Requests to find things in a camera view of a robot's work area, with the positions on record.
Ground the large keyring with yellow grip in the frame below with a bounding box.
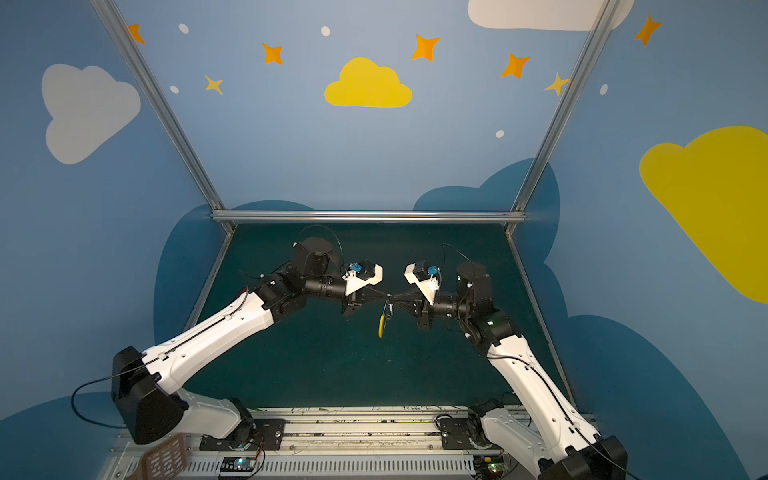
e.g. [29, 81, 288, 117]
[377, 297, 394, 338]

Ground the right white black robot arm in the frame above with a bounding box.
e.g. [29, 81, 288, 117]
[392, 259, 629, 479]

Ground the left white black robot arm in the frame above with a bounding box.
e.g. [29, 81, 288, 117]
[107, 237, 385, 450]

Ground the right green circuit board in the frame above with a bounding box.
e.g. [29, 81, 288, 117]
[472, 455, 512, 480]

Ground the green circuit board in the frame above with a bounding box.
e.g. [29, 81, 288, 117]
[218, 456, 258, 478]
[472, 455, 512, 480]

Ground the left green circuit board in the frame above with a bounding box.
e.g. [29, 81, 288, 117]
[218, 456, 258, 478]

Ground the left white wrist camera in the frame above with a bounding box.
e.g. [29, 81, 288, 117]
[342, 260, 383, 296]

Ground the right floor aluminium rail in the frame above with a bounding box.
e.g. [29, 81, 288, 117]
[505, 231, 576, 404]

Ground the floor aluminium rail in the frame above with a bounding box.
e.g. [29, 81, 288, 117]
[505, 231, 576, 404]
[183, 233, 234, 331]

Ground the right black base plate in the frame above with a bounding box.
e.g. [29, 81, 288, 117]
[434, 415, 498, 450]

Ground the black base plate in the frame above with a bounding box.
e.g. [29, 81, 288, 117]
[434, 415, 498, 450]
[199, 418, 286, 452]

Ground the right aluminium frame post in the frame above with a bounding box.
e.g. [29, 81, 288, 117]
[504, 0, 622, 240]

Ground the aluminium frame post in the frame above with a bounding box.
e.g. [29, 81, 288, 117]
[90, 0, 225, 213]
[504, 0, 622, 240]

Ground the aluminium mounting rail bed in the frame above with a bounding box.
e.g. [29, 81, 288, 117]
[99, 405, 537, 479]

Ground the left floor aluminium rail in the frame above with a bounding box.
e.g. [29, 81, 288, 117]
[183, 233, 234, 331]

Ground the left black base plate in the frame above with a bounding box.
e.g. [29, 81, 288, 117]
[199, 418, 286, 452]

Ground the back aluminium frame bar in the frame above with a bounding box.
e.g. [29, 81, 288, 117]
[212, 210, 526, 224]

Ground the white slotted cable duct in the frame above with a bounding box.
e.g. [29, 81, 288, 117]
[175, 453, 474, 479]

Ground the left aluminium frame post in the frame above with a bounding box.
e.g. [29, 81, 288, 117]
[90, 0, 225, 213]

